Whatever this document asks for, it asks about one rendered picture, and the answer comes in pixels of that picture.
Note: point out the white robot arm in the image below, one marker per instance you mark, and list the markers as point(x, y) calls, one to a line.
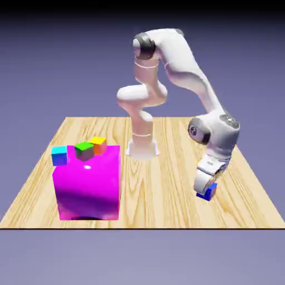
point(178, 60)

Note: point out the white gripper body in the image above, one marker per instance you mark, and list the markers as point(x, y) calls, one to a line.
point(202, 179)

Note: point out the large magenta box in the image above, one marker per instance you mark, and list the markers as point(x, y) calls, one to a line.
point(89, 184)

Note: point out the small yellow cube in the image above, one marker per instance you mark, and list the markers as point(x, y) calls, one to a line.
point(99, 144)

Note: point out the small green cube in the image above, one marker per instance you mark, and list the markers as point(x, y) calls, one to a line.
point(84, 151)

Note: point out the small blue cube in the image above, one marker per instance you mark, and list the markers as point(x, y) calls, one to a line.
point(209, 193)

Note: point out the small cyan cube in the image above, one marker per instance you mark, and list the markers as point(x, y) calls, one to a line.
point(59, 155)

